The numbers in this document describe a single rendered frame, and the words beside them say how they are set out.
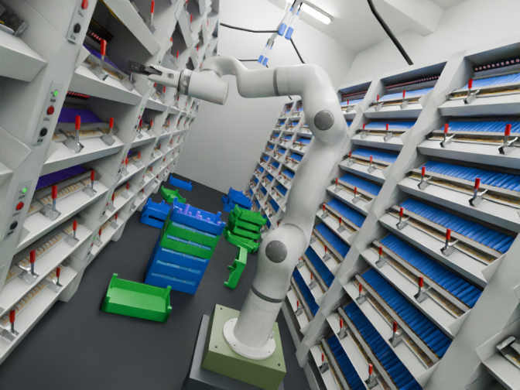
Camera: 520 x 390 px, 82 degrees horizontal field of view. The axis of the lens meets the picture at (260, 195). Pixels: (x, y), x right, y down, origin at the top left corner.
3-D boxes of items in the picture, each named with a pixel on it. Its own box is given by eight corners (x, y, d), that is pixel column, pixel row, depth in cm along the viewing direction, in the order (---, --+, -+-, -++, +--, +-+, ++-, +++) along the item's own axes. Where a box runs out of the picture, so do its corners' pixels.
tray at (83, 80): (135, 105, 118) (151, 87, 117) (58, 88, 60) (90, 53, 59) (91, 66, 113) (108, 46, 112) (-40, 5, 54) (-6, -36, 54)
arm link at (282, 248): (288, 294, 105) (314, 232, 101) (271, 316, 87) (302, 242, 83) (258, 278, 108) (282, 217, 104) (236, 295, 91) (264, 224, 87)
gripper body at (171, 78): (179, 90, 100) (145, 81, 98) (183, 94, 110) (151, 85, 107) (184, 67, 98) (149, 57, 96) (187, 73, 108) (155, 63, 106)
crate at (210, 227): (216, 223, 193) (220, 212, 191) (220, 236, 174) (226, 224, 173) (169, 208, 182) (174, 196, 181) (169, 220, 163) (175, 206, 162)
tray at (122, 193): (130, 199, 194) (145, 183, 194) (94, 231, 136) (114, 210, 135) (104, 177, 189) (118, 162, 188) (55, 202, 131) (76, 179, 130)
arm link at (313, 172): (259, 256, 96) (274, 246, 111) (293, 272, 92) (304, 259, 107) (313, 101, 88) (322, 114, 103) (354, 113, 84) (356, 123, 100)
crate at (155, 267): (196, 266, 198) (201, 255, 196) (199, 283, 179) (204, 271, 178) (151, 254, 187) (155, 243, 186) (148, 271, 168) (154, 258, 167)
